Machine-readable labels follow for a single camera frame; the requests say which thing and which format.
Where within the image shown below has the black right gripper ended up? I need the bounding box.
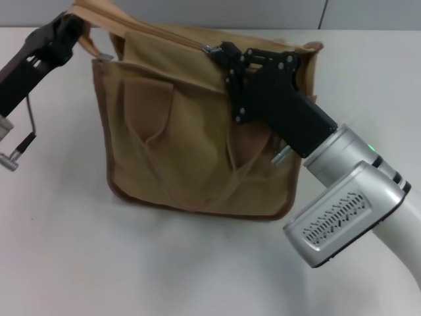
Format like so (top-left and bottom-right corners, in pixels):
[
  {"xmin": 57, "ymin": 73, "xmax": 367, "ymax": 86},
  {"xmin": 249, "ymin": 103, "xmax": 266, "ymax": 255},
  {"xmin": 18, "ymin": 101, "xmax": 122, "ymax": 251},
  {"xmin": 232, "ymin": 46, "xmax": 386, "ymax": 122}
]
[{"xmin": 212, "ymin": 40, "xmax": 339, "ymax": 157}]

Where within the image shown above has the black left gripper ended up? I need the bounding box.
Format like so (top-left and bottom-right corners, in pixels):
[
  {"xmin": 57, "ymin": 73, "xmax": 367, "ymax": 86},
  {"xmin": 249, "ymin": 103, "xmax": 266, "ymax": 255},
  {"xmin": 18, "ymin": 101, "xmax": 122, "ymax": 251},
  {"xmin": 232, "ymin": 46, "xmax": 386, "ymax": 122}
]
[{"xmin": 0, "ymin": 11, "xmax": 87, "ymax": 117}]

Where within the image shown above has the khaki canvas food bag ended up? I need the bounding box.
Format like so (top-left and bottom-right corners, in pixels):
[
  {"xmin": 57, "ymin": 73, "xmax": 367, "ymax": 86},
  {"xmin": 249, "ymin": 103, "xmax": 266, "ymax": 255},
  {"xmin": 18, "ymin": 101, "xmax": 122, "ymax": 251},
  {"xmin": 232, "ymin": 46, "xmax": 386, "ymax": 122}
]
[{"xmin": 70, "ymin": 0, "xmax": 325, "ymax": 221}]

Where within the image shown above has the right gripper cable with plug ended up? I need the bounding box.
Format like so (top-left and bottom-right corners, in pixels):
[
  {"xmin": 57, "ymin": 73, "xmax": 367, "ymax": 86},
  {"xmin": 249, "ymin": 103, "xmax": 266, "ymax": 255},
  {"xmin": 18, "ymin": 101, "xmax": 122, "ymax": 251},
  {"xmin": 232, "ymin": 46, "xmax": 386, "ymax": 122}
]
[{"xmin": 270, "ymin": 137, "xmax": 293, "ymax": 165}]

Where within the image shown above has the gripper cable with plug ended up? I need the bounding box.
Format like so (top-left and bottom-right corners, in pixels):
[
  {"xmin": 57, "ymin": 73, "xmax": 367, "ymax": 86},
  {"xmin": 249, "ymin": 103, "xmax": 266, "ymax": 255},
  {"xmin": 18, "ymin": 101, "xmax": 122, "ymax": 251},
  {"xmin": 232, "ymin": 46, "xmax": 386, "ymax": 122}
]
[
  {"xmin": 270, "ymin": 137, "xmax": 293, "ymax": 165},
  {"xmin": 0, "ymin": 93, "xmax": 38, "ymax": 166}
]

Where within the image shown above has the left gripper cable with plug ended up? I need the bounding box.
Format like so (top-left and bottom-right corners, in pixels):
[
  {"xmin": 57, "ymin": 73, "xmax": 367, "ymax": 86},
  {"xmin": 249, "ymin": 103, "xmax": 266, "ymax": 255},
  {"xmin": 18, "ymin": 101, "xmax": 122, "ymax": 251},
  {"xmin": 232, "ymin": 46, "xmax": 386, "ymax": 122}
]
[{"xmin": 0, "ymin": 93, "xmax": 38, "ymax": 166}]

